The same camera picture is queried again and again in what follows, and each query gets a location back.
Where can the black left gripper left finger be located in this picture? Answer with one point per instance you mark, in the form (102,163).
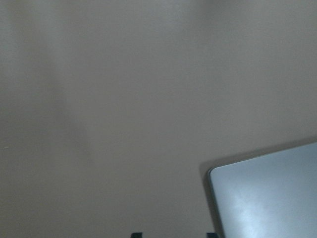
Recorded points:
(136,235)

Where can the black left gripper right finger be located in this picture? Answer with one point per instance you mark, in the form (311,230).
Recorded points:
(212,235)

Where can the grey laptop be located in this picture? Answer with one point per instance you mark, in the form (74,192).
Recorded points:
(269,196)

